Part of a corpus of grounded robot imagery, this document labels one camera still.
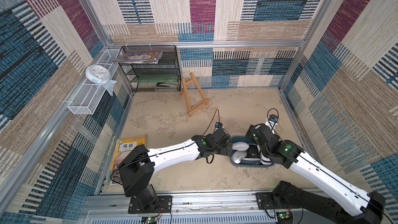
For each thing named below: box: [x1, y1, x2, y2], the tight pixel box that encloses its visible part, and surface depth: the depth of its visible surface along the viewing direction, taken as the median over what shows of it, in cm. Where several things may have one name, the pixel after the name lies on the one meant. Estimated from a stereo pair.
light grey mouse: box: [240, 157, 262, 165], surface depth 84 cm
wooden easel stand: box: [179, 72, 211, 118], surface depth 105 cm
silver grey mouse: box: [231, 150, 248, 165], surface depth 89 cm
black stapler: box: [155, 82, 177, 88], surface depth 110 cm
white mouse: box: [232, 141, 250, 152], surface depth 89 cm
